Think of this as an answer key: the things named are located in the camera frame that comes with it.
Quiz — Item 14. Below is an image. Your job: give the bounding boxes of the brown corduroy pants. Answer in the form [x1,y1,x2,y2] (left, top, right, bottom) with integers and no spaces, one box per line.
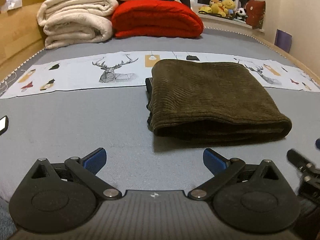
[145,59,292,145]

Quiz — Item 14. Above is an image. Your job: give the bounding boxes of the black smartphone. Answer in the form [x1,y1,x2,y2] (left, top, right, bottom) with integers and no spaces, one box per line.
[0,115,9,135]

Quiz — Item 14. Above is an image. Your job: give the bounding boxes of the purple box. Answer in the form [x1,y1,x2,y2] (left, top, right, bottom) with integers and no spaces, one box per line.
[274,29,292,53]

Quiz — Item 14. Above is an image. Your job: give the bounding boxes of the dark red cushion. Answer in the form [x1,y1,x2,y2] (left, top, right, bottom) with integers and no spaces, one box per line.
[245,0,266,29]

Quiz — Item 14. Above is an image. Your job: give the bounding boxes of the panda plush toy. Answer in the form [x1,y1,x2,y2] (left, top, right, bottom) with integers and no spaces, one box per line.
[235,7,248,22]

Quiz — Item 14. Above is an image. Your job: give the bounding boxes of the yellow plush toy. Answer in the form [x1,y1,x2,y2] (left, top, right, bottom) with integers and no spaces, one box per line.
[199,0,236,19]

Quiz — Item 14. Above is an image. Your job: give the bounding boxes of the white folded blanket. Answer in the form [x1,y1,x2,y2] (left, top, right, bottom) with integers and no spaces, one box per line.
[36,0,119,50]

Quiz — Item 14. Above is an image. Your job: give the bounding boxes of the red folded blanket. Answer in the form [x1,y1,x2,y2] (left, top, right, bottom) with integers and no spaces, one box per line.
[111,0,204,38]

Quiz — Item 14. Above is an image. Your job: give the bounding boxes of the wooden bed frame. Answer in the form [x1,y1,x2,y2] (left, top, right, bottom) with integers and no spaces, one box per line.
[1,0,46,81]

